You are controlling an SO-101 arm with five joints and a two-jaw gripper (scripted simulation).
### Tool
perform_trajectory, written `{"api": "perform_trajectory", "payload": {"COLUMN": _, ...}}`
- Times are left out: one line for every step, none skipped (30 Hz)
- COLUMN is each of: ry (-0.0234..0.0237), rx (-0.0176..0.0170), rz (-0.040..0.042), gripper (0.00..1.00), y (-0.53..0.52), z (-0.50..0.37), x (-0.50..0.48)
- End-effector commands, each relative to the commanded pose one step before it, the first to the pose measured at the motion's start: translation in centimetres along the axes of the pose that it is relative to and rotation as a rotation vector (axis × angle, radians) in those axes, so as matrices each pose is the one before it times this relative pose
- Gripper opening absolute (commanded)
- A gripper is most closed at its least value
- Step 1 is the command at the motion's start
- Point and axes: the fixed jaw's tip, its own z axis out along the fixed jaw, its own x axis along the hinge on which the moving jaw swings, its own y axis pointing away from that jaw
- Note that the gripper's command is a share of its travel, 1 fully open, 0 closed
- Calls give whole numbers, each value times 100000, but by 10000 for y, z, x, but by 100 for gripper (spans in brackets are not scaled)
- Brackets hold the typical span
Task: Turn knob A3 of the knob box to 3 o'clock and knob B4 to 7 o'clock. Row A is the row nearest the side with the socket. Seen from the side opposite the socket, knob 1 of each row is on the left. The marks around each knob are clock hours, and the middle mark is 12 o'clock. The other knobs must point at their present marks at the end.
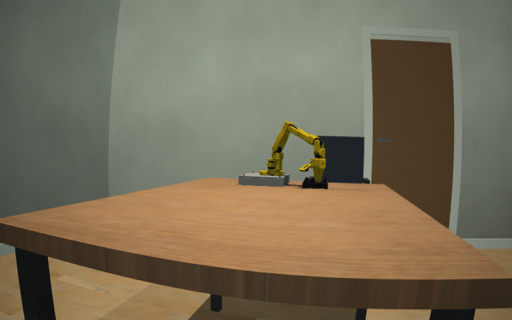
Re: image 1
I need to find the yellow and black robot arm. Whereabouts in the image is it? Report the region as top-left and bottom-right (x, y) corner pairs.
(259, 121), (325, 176)

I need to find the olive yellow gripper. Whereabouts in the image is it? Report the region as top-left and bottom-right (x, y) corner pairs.
(299, 157), (326, 183)

